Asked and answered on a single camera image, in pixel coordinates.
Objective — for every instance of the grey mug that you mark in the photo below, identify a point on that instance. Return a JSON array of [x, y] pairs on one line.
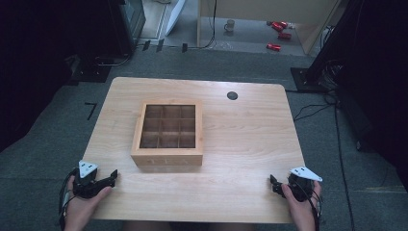
[[230, 25]]

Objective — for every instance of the black stand base plate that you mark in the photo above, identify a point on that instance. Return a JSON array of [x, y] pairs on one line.
[[91, 73], [306, 82]]

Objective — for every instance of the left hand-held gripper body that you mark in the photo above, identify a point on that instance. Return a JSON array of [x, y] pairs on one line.
[[86, 187]]

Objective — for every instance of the person's left hand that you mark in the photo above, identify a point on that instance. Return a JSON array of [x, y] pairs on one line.
[[78, 211]]

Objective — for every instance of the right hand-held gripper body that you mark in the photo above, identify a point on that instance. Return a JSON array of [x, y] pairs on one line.
[[300, 189]]

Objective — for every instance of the dark cabinet with screen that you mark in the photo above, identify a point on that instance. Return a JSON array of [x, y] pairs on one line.
[[131, 19]]

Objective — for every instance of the black round table grommet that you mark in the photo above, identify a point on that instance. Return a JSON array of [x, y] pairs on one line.
[[232, 95]]

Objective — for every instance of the white board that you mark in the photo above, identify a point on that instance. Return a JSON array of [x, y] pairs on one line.
[[174, 16]]

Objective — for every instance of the wooden compartment box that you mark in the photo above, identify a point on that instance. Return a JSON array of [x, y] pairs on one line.
[[167, 156]]

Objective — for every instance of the person's right hand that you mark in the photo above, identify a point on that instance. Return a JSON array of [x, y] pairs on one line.
[[303, 213]]

